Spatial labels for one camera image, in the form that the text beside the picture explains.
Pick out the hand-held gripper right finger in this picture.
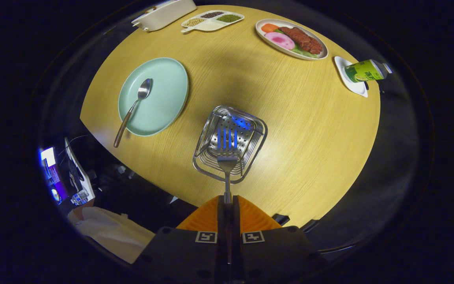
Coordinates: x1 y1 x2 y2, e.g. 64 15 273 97
229 195 326 282

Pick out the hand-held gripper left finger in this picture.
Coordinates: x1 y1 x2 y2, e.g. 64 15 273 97
134 195 229 282

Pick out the wooden-handled metal fork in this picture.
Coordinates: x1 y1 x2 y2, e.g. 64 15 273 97
216 127 240 205

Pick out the wooden-handled metal spoon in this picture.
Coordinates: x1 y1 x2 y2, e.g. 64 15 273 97
113 78 153 148

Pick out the white cloth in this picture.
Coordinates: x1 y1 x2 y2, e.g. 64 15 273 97
67 206 156 264

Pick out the pale green round plate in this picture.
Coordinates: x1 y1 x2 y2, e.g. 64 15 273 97
118 58 189 137

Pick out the white laptop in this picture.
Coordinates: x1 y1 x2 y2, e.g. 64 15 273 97
64 137 95 206

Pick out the lit computer monitor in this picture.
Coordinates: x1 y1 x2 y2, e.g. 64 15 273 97
40 147 70 202

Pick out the white square coaster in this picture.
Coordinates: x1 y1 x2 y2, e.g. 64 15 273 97
334 56 368 98

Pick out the green lettuce leaf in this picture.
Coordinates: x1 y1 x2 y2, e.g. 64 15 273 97
290 43 318 59

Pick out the white oval food plate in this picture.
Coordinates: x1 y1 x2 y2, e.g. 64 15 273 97
255 19 329 60

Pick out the pink ham slice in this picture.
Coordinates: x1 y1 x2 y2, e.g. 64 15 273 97
264 32 296 50

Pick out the brown meat piece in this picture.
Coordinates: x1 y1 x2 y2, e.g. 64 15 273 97
279 26 324 55

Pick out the white divided dish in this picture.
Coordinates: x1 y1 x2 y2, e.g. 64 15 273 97
181 10 245 33

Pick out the green label bottle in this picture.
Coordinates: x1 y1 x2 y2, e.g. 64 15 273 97
344 59 393 83

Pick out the white toaster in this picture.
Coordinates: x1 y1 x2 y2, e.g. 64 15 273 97
131 0 197 32

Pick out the square metal wire basket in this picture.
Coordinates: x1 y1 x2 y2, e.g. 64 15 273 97
192 105 268 184

